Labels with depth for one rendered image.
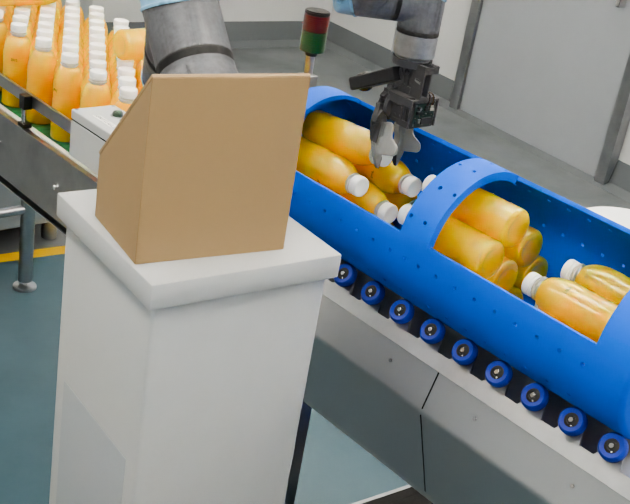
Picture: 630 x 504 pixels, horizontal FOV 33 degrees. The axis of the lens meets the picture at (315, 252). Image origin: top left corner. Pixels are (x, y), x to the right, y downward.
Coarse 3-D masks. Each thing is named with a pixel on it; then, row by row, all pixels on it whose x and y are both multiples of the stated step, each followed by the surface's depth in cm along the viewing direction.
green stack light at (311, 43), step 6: (306, 36) 258; (312, 36) 258; (318, 36) 258; (324, 36) 259; (300, 42) 261; (306, 42) 259; (312, 42) 258; (318, 42) 259; (324, 42) 260; (300, 48) 261; (306, 48) 259; (312, 48) 259; (318, 48) 259; (324, 48) 261
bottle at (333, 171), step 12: (300, 144) 205; (312, 144) 205; (300, 156) 204; (312, 156) 202; (324, 156) 201; (336, 156) 201; (300, 168) 204; (312, 168) 202; (324, 168) 199; (336, 168) 198; (348, 168) 198; (324, 180) 200; (336, 180) 198; (348, 180) 197; (336, 192) 200; (348, 192) 199
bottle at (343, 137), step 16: (320, 112) 209; (304, 128) 209; (320, 128) 206; (336, 128) 204; (352, 128) 202; (320, 144) 207; (336, 144) 203; (352, 144) 200; (368, 144) 199; (352, 160) 202; (368, 160) 200
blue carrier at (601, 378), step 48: (336, 96) 205; (432, 144) 202; (432, 192) 178; (528, 192) 187; (336, 240) 193; (384, 240) 182; (432, 240) 176; (576, 240) 186; (624, 240) 175; (432, 288) 176; (480, 288) 168; (480, 336) 172; (528, 336) 162; (576, 336) 156; (624, 336) 151; (576, 384) 158; (624, 384) 151; (624, 432) 158
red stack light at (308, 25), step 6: (306, 18) 257; (312, 18) 256; (318, 18) 256; (324, 18) 257; (306, 24) 258; (312, 24) 257; (318, 24) 257; (324, 24) 257; (306, 30) 258; (312, 30) 257; (318, 30) 257; (324, 30) 258
